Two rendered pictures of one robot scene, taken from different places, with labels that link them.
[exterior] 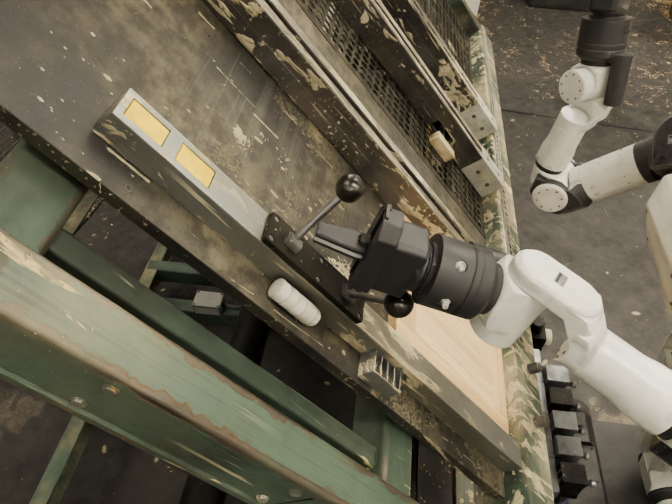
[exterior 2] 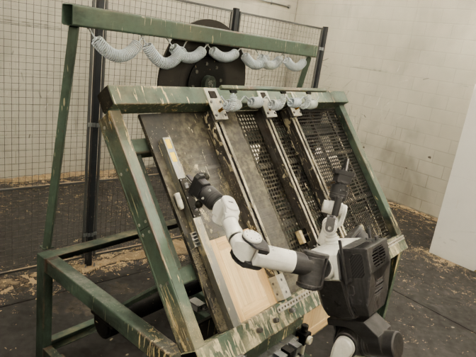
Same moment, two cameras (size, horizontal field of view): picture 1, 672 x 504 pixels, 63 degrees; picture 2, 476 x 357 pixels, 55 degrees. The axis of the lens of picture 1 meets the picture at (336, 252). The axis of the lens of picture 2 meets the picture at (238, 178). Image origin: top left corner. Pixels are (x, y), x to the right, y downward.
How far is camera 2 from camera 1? 1.70 m
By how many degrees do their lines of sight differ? 40
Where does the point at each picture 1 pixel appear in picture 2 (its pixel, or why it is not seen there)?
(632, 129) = not seen: outside the picture
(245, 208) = (179, 171)
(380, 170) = (243, 206)
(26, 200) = (137, 144)
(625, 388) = (227, 227)
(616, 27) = (337, 187)
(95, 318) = (132, 156)
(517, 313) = (218, 208)
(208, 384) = (142, 181)
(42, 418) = not seen: hidden behind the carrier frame
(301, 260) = (185, 190)
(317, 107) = (229, 177)
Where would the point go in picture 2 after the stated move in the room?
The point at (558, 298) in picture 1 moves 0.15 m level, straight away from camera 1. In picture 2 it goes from (224, 202) to (256, 201)
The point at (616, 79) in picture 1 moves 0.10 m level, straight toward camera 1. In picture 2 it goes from (334, 205) to (318, 205)
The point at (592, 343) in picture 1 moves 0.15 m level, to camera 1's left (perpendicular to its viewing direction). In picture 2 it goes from (226, 214) to (197, 204)
